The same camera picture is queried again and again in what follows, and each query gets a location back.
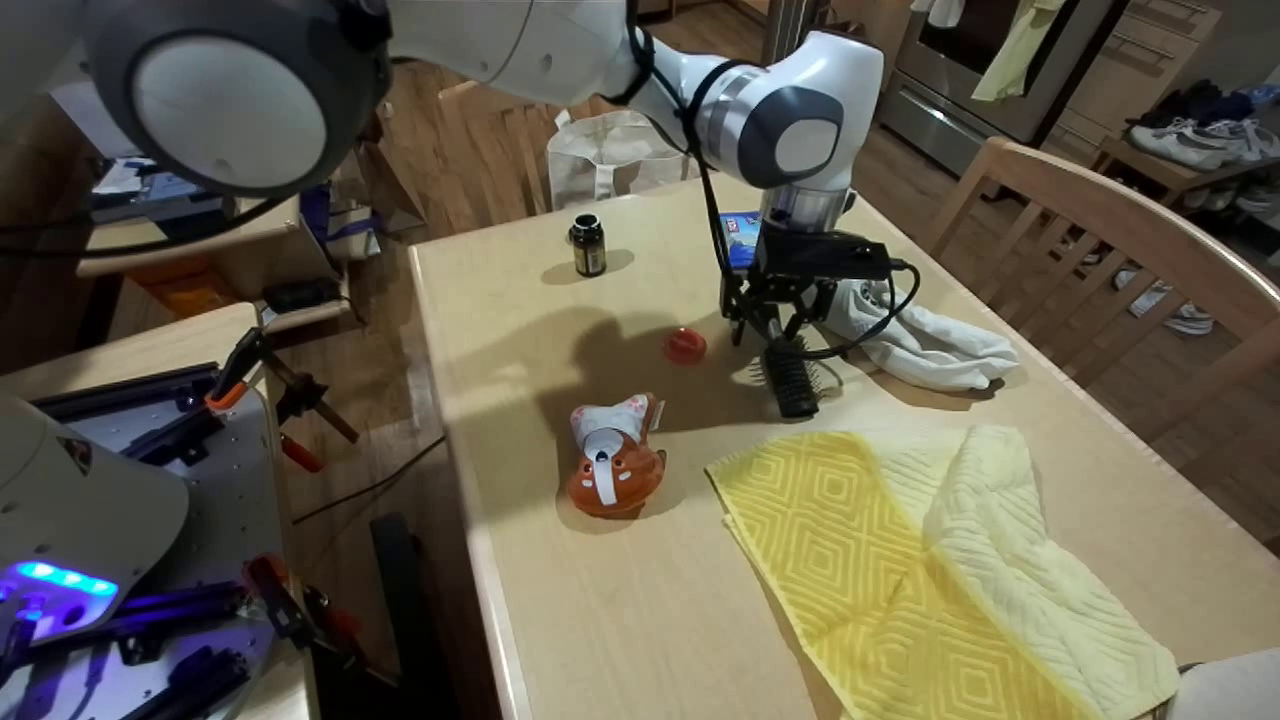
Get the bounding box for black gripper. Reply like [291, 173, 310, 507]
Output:
[721, 237, 856, 354]

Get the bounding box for black hair brush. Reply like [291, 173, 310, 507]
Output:
[758, 330, 823, 425]

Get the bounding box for white tote bag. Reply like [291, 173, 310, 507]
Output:
[541, 107, 698, 210]

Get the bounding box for dark blue bag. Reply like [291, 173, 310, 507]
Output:
[82, 154, 270, 233]

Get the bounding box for red round lid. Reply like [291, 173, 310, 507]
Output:
[662, 322, 711, 366]

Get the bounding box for white rolled towel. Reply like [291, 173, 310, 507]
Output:
[819, 270, 1022, 400]

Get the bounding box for small black jar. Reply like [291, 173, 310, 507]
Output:
[562, 207, 611, 278]

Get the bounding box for yellow diamond pattern cloth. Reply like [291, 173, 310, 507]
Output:
[705, 427, 1113, 720]

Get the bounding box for stainless steel oven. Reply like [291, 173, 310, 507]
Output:
[877, 0, 1128, 178]

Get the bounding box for wooden chair with slatted back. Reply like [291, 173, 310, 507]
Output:
[931, 132, 1280, 446]

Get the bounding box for yellow-green hanging towel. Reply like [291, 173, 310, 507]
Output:
[968, 0, 1073, 107]

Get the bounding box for pale yellow towel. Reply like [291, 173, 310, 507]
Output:
[871, 418, 1182, 720]

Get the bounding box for white shoe under chair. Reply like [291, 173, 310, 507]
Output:
[1113, 260, 1221, 339]

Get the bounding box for blue and white box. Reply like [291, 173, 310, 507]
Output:
[294, 178, 392, 264]

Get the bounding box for wooden cabinet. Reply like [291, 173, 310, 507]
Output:
[1044, 0, 1224, 173]

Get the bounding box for black upright panel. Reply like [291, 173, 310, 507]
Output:
[364, 513, 464, 720]

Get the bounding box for white sneakers pile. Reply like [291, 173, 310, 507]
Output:
[1125, 110, 1280, 176]

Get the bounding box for dark shoes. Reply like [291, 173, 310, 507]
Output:
[1142, 76, 1260, 132]

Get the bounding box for wooden side desk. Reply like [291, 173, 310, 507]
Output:
[71, 192, 359, 339]

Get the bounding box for grey robot mounting plate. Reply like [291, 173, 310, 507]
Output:
[24, 354, 294, 720]

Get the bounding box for white rounded object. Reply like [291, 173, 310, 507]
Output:
[1168, 647, 1280, 720]

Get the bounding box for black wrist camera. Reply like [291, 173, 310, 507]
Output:
[810, 233, 895, 284]

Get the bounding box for black camera cable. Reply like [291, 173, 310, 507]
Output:
[795, 254, 926, 366]

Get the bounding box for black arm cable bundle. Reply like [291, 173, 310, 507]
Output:
[621, 0, 751, 322]

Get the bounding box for black floor cable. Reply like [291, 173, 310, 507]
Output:
[284, 430, 453, 532]

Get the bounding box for black clamp orange handle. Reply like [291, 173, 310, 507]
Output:
[270, 373, 364, 480]
[200, 322, 288, 418]

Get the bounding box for black clamp red handle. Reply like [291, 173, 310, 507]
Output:
[238, 552, 368, 659]

